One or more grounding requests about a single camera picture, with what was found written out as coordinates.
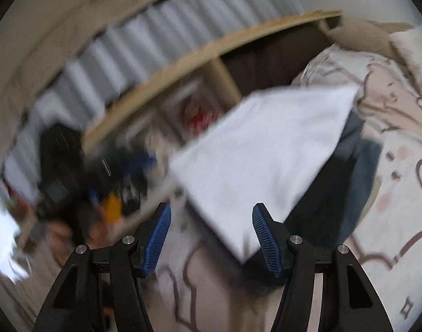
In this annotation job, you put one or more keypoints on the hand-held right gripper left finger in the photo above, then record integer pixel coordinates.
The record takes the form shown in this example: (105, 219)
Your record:
(158, 238)

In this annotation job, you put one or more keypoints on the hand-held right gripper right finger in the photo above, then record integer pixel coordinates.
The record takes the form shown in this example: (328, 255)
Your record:
(266, 238)

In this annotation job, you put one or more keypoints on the white sweater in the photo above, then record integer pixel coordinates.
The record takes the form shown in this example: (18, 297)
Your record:
(259, 152)

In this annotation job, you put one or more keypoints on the person's left hand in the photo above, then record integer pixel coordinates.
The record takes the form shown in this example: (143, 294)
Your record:
(64, 231)

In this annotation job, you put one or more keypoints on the black folded garment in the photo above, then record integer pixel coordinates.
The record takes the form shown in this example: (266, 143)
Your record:
(321, 207)

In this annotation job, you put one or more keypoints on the dark teal folded garment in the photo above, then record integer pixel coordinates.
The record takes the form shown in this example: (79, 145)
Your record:
(366, 173)

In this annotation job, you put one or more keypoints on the red item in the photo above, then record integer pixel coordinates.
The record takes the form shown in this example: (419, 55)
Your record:
(200, 119)

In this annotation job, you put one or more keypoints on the printed blanket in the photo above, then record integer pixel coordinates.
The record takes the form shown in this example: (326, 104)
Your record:
(397, 214)

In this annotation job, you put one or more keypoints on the wooden shelf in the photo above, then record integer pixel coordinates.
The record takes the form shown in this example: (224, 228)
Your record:
(218, 46)

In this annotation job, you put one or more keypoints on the beige cushion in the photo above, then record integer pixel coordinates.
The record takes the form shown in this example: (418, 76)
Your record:
(363, 36)

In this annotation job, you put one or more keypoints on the white fluffy pillow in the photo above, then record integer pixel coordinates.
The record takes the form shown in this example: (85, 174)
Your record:
(415, 52)

